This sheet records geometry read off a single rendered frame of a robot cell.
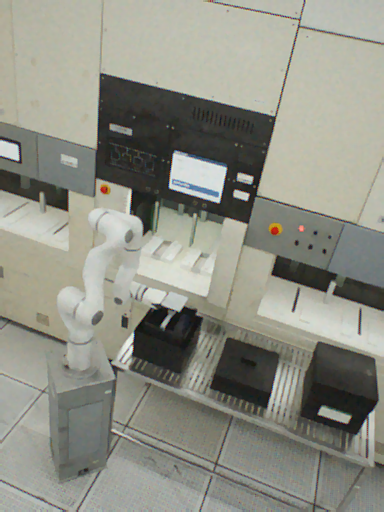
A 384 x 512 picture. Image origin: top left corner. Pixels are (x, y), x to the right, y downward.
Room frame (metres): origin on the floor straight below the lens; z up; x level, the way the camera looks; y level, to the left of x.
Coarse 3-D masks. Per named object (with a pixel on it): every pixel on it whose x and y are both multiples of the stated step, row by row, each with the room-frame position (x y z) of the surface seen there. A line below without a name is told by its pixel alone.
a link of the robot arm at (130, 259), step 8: (128, 256) 1.77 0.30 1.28; (136, 256) 1.78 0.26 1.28; (120, 264) 1.79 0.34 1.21; (128, 264) 1.77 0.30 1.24; (136, 264) 1.78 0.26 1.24; (120, 272) 1.76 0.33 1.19; (128, 272) 1.75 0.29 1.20; (120, 280) 1.73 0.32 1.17; (128, 280) 1.73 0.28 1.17; (120, 288) 1.71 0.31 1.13; (128, 288) 1.71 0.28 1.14; (120, 296) 1.70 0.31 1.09; (128, 296) 1.73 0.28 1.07; (120, 304) 1.70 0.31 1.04
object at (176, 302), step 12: (168, 300) 1.75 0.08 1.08; (180, 300) 1.76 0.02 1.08; (156, 312) 1.82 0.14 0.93; (168, 312) 1.74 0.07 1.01; (180, 312) 1.85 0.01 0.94; (192, 312) 1.83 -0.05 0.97; (144, 324) 1.67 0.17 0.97; (156, 324) 1.85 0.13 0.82; (168, 324) 1.85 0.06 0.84; (192, 324) 1.80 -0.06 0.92; (156, 336) 1.66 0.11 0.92; (168, 336) 1.64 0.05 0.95; (180, 336) 1.62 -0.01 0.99
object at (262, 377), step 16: (224, 352) 1.70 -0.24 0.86; (240, 352) 1.72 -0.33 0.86; (256, 352) 1.74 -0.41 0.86; (272, 352) 1.76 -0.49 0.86; (224, 368) 1.59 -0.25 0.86; (240, 368) 1.61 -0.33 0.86; (256, 368) 1.63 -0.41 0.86; (272, 368) 1.65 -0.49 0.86; (224, 384) 1.53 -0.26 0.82; (240, 384) 1.51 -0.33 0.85; (256, 384) 1.52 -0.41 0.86; (272, 384) 1.54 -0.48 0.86; (256, 400) 1.49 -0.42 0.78
